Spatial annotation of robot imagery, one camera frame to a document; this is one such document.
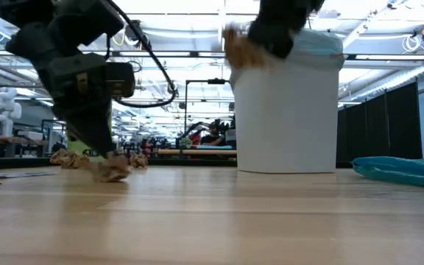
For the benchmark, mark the black partition curtain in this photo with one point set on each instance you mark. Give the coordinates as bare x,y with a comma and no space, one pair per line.
381,125

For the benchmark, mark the background workbench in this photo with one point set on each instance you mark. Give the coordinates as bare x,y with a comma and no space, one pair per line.
20,141

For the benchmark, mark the person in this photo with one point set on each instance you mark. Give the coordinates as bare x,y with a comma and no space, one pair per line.
196,139

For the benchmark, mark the black background robot arm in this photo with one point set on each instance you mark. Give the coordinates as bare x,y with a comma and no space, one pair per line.
213,134

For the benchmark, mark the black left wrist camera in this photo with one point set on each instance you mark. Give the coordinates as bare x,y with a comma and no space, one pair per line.
120,79

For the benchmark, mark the brown paper ball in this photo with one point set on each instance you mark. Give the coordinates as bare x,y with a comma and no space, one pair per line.
110,171
138,160
239,51
68,160

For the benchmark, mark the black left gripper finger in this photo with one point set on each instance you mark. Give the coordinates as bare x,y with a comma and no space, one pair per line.
87,144
94,125

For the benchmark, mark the black background camera gantry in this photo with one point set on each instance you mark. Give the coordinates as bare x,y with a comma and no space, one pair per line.
186,110

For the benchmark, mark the background wooden table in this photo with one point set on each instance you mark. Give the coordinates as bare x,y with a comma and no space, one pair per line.
197,151

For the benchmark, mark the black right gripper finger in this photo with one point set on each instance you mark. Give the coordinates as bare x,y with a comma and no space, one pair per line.
282,40
261,35

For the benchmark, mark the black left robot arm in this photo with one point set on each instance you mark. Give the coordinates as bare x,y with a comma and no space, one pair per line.
83,22

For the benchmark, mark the white plastic trash bin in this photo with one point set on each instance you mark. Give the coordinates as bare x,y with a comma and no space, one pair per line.
285,121

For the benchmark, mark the teal trash bag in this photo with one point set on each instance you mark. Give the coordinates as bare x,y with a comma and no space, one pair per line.
399,171

